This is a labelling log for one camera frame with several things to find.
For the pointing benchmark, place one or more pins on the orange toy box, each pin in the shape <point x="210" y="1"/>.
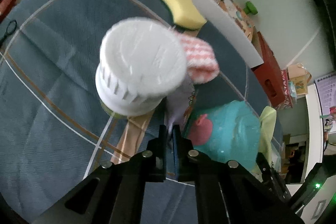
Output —
<point x="238" y="15"/>

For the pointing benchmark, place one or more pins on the green dumbbell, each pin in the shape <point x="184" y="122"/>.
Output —
<point x="250" y="8"/>

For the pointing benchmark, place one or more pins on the white shelf counter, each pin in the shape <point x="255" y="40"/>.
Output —
<point x="314" y="138"/>

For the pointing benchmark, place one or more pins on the lime green cloth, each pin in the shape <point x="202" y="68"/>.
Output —
<point x="267" y="121"/>

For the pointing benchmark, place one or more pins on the red cardboard box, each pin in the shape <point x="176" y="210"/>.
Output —
<point x="269" y="73"/>

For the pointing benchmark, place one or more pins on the white foam board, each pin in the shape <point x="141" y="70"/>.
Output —
<point x="230" y="30"/>

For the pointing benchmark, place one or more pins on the yellow sponge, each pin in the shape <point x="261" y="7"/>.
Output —
<point x="185" y="14"/>

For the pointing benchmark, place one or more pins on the purple plastic packet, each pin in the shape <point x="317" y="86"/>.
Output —
<point x="178" y="105"/>

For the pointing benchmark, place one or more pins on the teal wet wipes pack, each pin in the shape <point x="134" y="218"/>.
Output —
<point x="227" y="132"/>

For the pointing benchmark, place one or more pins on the blue plaid tablecloth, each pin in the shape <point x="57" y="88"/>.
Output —
<point x="53" y="127"/>

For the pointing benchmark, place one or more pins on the purple dotted sheet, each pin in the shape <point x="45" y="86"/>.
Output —
<point x="326" y="91"/>

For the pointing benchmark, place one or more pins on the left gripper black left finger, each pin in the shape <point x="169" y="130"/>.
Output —
<point x="112" y="193"/>

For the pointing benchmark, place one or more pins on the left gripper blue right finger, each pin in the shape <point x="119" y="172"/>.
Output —
<point x="226" y="192"/>

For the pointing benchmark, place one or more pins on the beige gift bag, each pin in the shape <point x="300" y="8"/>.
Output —
<point x="300" y="76"/>

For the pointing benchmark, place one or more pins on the pink striped towel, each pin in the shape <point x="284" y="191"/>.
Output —
<point x="202" y="66"/>

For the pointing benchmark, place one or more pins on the red stool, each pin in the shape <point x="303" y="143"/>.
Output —
<point x="5" y="8"/>

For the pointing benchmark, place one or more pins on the white cap jar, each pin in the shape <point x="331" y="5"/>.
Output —
<point x="140" y="62"/>

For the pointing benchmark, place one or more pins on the red patterned box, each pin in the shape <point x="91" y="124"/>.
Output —
<point x="289" y="93"/>

